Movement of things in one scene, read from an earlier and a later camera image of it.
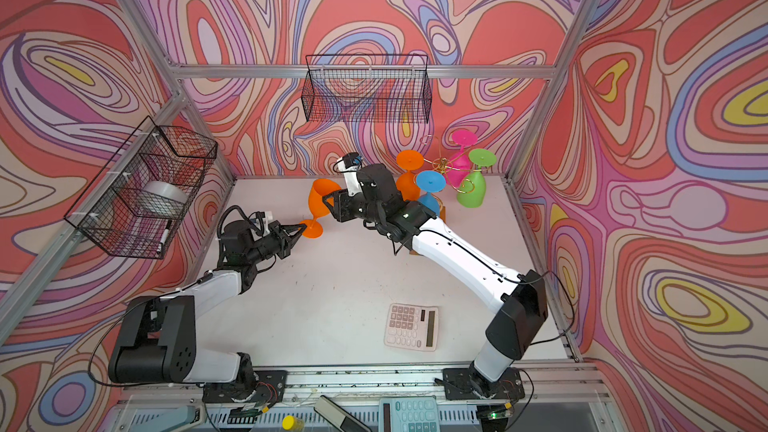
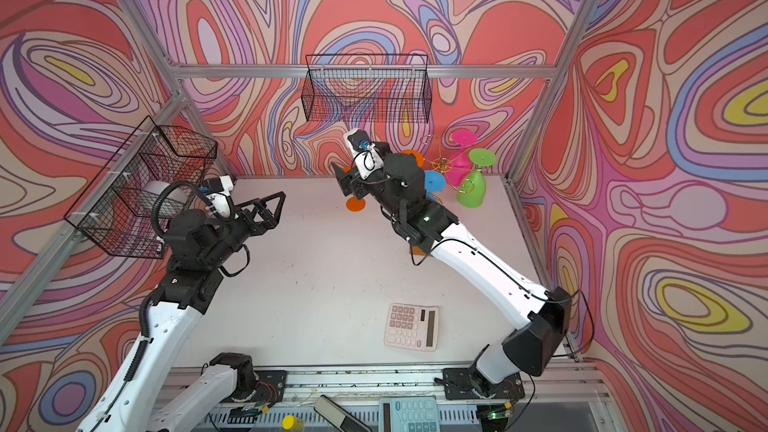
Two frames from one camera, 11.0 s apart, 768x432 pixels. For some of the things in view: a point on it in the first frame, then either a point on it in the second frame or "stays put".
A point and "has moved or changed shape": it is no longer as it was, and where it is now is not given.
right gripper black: x=341 y=205 to x=351 y=181
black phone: x=339 y=417 stays put
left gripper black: x=282 y=241 to x=265 y=223
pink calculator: x=412 y=327 stays put
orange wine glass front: x=317 y=207 has moved or changed shape
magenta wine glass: x=459 y=165 stays put
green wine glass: x=472 y=192 stays put
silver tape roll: x=166 y=192 stays put
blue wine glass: x=430 y=183 stays put
